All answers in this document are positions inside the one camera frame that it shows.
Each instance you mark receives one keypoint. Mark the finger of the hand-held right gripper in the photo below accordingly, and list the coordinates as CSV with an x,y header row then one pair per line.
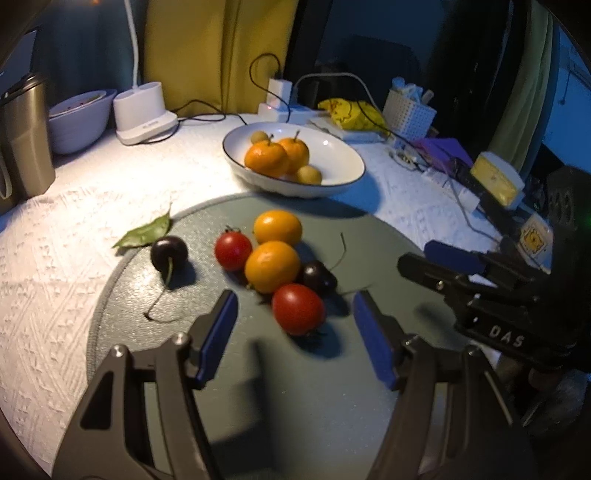
x,y
451,256
427,271

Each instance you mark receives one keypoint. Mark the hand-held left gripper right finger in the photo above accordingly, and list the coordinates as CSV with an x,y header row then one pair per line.
x,y
373,341

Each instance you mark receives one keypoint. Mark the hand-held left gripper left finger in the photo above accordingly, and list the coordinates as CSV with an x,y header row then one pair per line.
x,y
220,325

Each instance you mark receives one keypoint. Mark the red cherry tomato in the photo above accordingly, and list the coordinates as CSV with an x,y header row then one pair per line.
x,y
298,308
233,249

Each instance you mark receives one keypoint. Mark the small yellow printed box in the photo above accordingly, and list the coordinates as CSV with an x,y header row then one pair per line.
x,y
535,240

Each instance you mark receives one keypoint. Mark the orange kumquat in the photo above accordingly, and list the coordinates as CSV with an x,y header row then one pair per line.
x,y
272,266
277,226

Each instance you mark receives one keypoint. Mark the dark cherry with stem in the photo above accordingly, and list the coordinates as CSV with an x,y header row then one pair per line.
x,y
169,253
318,278

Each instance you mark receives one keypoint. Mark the round grey-green mat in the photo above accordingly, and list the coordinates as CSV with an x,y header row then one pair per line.
x,y
323,415

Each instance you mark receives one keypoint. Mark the yellow cheese-patterned box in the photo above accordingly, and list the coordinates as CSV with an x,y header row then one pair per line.
x,y
496,177

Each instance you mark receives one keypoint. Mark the purple pouch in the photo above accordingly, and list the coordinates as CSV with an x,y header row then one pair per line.
x,y
443,150

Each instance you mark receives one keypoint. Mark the green leaf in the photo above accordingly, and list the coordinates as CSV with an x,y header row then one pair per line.
x,y
143,233

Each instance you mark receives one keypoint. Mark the white bowl with dark rim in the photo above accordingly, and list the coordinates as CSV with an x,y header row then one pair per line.
x,y
341,161

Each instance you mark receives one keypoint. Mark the white perforated basket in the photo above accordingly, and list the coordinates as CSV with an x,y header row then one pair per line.
x,y
408,115

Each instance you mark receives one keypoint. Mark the small yellow-green fruit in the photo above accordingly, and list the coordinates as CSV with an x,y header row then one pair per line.
x,y
309,175
258,137

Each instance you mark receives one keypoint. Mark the white flat packet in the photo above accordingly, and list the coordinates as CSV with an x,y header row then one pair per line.
x,y
355,136

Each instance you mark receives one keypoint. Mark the orange mandarin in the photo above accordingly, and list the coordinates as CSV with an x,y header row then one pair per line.
x,y
298,150
265,157

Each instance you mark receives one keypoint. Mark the yellow snack bag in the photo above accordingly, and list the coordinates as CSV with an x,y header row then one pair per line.
x,y
346,113

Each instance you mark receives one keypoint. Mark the yellow-green curtain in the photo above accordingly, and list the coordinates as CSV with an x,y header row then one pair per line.
x,y
526,92

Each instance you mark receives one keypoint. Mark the white power strip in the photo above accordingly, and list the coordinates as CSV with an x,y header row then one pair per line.
x,y
300,113

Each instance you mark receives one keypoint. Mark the white lamp base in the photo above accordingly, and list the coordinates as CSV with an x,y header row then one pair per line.
x,y
143,110

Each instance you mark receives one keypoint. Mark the white charger plug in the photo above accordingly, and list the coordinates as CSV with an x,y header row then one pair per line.
x,y
279,92

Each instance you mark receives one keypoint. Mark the pale plastic bowl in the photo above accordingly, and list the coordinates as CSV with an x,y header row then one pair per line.
x,y
78,131

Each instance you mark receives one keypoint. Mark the steel tumbler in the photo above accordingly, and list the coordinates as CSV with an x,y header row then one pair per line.
x,y
27,138

